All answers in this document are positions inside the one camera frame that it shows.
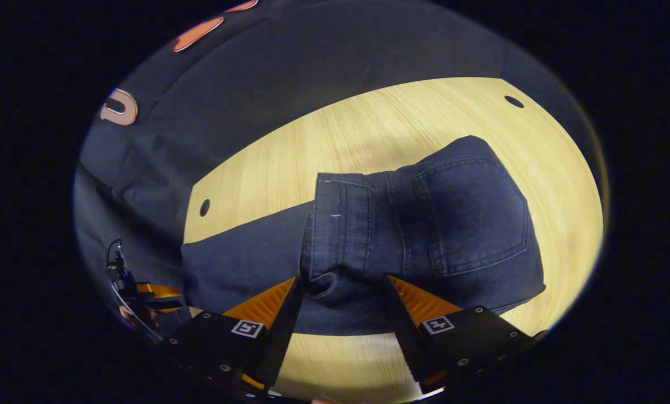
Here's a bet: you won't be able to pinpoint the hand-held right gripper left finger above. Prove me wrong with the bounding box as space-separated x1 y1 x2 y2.
160 275 305 392

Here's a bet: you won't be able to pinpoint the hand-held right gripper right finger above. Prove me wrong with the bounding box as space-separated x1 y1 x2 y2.
386 274 548 394

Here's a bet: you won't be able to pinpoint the dark blue jeans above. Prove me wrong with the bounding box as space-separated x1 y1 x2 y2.
180 135 547 337

